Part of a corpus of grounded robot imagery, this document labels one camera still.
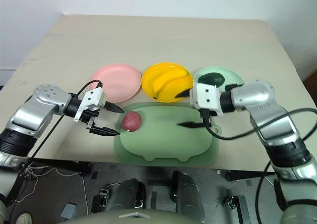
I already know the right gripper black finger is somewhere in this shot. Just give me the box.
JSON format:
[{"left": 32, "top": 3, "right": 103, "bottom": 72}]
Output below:
[
  {"left": 176, "top": 121, "right": 206, "bottom": 129},
  {"left": 174, "top": 88, "right": 193, "bottom": 99}
]

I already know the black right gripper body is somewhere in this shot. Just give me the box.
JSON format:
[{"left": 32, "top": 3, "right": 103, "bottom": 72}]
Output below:
[{"left": 199, "top": 109, "right": 213, "bottom": 128}]

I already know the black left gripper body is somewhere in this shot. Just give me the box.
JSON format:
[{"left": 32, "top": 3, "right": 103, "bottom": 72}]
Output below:
[{"left": 79, "top": 105, "right": 102, "bottom": 134}]

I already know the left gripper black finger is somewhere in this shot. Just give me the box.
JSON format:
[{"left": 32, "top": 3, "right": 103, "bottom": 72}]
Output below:
[
  {"left": 104, "top": 101, "right": 125, "bottom": 113},
  {"left": 89, "top": 126, "right": 121, "bottom": 137}
]

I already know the pink plate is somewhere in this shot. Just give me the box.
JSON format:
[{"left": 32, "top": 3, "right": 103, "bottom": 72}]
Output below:
[{"left": 88, "top": 63, "right": 142, "bottom": 104}]

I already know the yellow plate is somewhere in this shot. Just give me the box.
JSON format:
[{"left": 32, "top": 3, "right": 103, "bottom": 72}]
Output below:
[{"left": 141, "top": 62, "right": 194, "bottom": 103}]

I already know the light green plate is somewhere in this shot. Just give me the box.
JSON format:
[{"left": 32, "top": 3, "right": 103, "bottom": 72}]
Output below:
[{"left": 193, "top": 65, "right": 246, "bottom": 92}]

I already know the translucent green mat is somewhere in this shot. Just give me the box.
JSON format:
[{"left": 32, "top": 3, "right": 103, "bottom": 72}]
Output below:
[{"left": 113, "top": 102, "right": 220, "bottom": 165}]

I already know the yellow banana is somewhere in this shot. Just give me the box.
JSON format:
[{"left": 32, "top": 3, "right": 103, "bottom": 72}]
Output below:
[{"left": 152, "top": 69, "right": 189, "bottom": 100}]

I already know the reddish pink round fruit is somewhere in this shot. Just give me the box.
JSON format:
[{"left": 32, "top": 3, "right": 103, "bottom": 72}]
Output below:
[{"left": 122, "top": 111, "right": 143, "bottom": 132}]

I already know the green cutting board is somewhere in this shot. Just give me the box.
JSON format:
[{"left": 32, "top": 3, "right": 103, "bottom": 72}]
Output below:
[{"left": 120, "top": 105, "right": 221, "bottom": 162}]

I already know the dark green avocado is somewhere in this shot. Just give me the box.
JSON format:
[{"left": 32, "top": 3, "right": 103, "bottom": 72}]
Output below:
[{"left": 199, "top": 72, "right": 226, "bottom": 86}]

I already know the dark rounded grey shape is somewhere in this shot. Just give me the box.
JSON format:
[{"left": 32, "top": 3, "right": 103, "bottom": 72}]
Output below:
[
  {"left": 107, "top": 178, "right": 147, "bottom": 214},
  {"left": 171, "top": 170, "right": 206, "bottom": 224}
]

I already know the black metal floor stand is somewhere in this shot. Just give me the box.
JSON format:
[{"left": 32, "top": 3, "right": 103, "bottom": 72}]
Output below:
[
  {"left": 90, "top": 189, "right": 111, "bottom": 215},
  {"left": 224, "top": 195, "right": 251, "bottom": 224}
]

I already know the small grey box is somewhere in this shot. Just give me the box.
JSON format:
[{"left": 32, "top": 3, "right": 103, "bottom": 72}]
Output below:
[{"left": 60, "top": 203, "right": 77, "bottom": 220}]

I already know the grey-green robot torso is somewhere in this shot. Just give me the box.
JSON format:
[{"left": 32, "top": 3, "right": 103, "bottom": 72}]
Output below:
[{"left": 59, "top": 208, "right": 199, "bottom": 224}]

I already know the white shoe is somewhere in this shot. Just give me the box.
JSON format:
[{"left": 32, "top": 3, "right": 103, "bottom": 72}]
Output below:
[{"left": 16, "top": 212, "right": 33, "bottom": 224}]

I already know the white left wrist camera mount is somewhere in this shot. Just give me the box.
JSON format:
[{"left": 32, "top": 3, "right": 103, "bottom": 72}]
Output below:
[{"left": 73, "top": 87, "right": 107, "bottom": 123}]

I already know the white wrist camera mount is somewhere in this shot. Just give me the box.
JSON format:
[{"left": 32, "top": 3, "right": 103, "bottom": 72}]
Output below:
[
  {"left": 73, "top": 87, "right": 107, "bottom": 123},
  {"left": 189, "top": 83, "right": 225, "bottom": 117}
]

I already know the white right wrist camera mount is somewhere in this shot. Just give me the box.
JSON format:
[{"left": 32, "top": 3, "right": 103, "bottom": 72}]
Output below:
[{"left": 189, "top": 83, "right": 225, "bottom": 117}]

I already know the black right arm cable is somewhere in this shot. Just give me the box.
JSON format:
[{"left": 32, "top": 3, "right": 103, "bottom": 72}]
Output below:
[{"left": 200, "top": 107, "right": 317, "bottom": 224}]

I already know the black table frame bar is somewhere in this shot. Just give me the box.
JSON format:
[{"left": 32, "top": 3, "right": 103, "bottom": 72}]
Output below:
[
  {"left": 217, "top": 169, "right": 275, "bottom": 182},
  {"left": 23, "top": 158, "right": 94, "bottom": 176}
]

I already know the thin white cord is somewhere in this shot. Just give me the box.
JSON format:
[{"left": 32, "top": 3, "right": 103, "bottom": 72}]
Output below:
[{"left": 18, "top": 164, "right": 89, "bottom": 215}]

